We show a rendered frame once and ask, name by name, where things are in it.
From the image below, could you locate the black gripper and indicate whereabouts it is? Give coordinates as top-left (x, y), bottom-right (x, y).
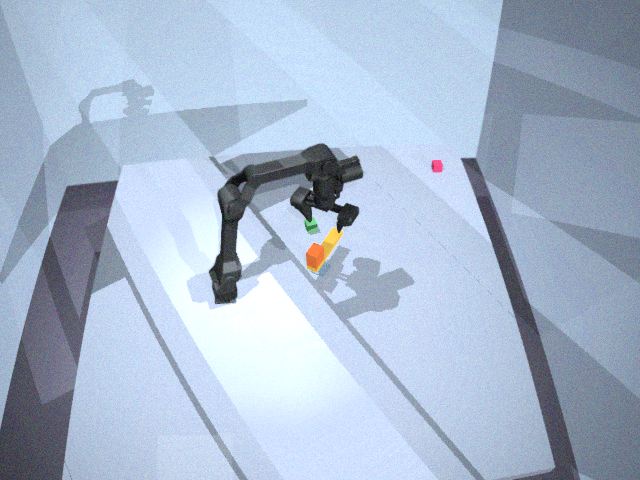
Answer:
top-left (290, 185), bottom-right (360, 233)

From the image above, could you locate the green cube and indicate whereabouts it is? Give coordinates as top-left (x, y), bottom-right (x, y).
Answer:
top-left (304, 217), bottom-right (318, 233)

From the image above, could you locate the small red cube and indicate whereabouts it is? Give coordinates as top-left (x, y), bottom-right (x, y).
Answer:
top-left (431, 160), bottom-right (443, 173)

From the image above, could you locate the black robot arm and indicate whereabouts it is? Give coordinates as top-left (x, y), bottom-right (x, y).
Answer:
top-left (209, 143), bottom-right (364, 304)

